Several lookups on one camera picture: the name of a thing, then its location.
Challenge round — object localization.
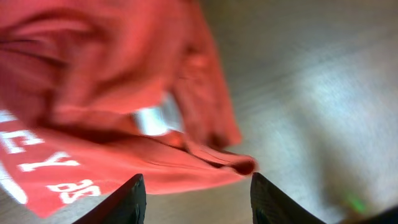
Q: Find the red soccer t-shirt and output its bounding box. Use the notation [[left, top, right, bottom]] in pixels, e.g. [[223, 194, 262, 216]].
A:
[[1, 0, 256, 217]]

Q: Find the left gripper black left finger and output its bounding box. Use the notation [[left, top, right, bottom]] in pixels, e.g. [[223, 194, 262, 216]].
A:
[[73, 174, 147, 224]]

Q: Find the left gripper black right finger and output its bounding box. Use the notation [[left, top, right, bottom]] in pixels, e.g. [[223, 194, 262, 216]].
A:
[[250, 172, 325, 224]]

